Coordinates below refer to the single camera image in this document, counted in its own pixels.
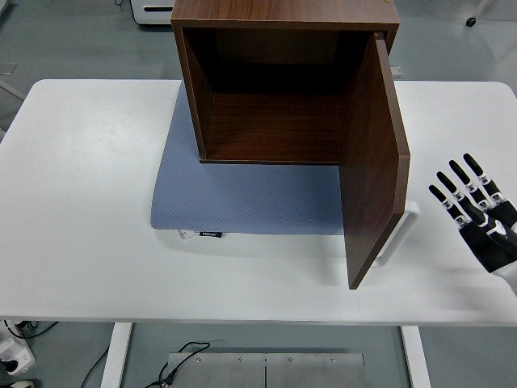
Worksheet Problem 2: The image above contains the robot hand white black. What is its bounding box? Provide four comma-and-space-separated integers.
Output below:
428, 152, 517, 290

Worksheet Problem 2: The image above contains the brown wooden cabinet door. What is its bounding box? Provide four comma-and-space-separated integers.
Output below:
338, 32, 411, 290

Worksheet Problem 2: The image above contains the brown wooden cabinet body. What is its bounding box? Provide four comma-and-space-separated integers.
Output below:
170, 0, 401, 166

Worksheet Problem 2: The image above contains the white table leg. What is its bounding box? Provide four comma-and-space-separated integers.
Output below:
99, 322, 133, 388
400, 325, 432, 388

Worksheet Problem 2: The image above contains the blue-grey textured mat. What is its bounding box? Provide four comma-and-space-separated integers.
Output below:
150, 82, 347, 236

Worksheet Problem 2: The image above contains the grey metal plate with screws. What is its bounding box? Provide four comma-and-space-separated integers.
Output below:
166, 352, 366, 388

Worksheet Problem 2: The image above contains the white appliance with slot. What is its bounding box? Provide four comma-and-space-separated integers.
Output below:
129, 0, 175, 27

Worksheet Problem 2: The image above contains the white power strip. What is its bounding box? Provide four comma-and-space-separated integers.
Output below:
0, 321, 36, 377

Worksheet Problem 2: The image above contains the white cabinet door handle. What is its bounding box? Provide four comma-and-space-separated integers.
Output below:
373, 200, 422, 268

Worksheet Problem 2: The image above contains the black cable with plug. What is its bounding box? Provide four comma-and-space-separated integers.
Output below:
143, 341, 212, 388

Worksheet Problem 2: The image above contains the thin black floor cable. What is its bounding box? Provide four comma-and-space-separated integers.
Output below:
79, 348, 111, 388

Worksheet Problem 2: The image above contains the black power strip cable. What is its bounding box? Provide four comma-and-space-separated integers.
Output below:
3, 321, 60, 340

